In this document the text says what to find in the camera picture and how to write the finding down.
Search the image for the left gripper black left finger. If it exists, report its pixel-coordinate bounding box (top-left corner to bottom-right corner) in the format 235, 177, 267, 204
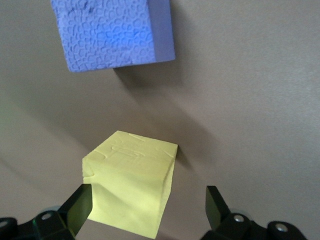
0, 183, 94, 240

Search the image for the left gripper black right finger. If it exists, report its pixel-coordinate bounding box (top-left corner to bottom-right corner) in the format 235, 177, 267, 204
201, 185, 308, 240

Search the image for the yellow foam cube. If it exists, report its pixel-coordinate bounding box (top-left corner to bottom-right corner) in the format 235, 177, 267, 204
81, 129, 179, 240

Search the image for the purple foam cube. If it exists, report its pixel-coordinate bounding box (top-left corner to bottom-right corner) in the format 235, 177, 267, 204
49, 0, 176, 74

